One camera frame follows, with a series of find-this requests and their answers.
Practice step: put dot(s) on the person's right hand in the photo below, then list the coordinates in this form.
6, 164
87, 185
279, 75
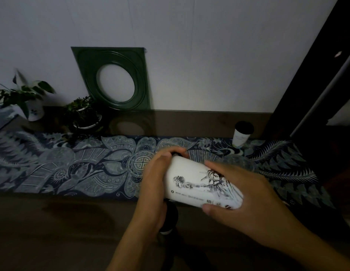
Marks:
257, 206

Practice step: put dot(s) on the person's left hand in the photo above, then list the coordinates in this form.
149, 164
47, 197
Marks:
151, 189

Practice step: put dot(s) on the person's left fingers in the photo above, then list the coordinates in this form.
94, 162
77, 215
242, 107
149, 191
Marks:
175, 151

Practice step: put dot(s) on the person's right thumb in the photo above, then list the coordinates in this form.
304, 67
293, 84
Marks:
217, 210

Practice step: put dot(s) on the white illustrated paper cup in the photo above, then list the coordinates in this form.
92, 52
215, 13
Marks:
192, 184

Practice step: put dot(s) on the person's left forearm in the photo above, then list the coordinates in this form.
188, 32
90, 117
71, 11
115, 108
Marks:
132, 251

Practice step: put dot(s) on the person's right forearm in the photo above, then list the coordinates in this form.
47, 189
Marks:
313, 251

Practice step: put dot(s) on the black cup lid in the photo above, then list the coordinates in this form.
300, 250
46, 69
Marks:
170, 218

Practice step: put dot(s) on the white cup with black lid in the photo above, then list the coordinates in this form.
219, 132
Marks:
242, 135

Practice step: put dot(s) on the blue patterned table runner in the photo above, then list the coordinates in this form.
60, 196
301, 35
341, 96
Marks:
79, 166

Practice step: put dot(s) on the small plant in dark pot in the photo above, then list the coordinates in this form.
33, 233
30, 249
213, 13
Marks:
83, 112

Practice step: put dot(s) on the leafy plant in white pot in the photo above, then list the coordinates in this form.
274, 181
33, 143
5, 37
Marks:
25, 95

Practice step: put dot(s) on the grey blue cloth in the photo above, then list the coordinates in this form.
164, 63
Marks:
2, 118

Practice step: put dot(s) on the green frame with oval opening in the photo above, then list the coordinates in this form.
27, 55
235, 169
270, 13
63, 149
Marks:
91, 78

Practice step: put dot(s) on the dark door frame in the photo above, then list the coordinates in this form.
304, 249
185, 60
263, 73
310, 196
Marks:
307, 67

